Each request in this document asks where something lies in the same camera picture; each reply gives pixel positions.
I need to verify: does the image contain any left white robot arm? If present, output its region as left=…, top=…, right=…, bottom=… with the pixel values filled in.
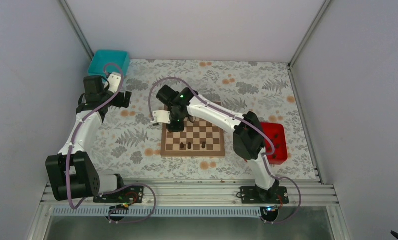
left=45, top=72, right=130, bottom=203

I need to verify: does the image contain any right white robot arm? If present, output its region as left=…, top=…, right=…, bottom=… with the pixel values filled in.
left=151, top=85, right=279, bottom=204

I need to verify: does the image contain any wooden chessboard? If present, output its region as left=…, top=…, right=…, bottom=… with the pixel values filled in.
left=160, top=117, right=225, bottom=158

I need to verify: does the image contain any teal plastic bin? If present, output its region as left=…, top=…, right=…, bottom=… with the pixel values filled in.
left=87, top=49, right=130, bottom=76

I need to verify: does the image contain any floral patterned table mat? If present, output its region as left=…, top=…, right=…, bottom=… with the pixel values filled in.
left=89, top=59, right=316, bottom=180

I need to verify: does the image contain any red plastic tray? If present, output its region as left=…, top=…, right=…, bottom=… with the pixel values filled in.
left=261, top=122, right=288, bottom=165

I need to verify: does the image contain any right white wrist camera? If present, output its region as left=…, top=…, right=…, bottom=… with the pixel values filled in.
left=151, top=110, right=171, bottom=126

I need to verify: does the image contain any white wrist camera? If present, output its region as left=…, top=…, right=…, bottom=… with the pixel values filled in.
left=151, top=110, right=171, bottom=126
left=107, top=72, right=122, bottom=94

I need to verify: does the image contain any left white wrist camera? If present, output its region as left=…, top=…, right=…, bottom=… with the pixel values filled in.
left=107, top=72, right=122, bottom=94

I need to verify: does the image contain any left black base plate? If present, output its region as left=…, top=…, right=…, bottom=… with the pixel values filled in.
left=93, top=174, right=144, bottom=204

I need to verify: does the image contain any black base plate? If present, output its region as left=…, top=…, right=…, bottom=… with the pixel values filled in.
left=93, top=174, right=144, bottom=204
left=236, top=186, right=289, bottom=205

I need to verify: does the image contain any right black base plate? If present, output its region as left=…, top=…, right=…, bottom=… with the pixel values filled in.
left=236, top=186, right=289, bottom=205

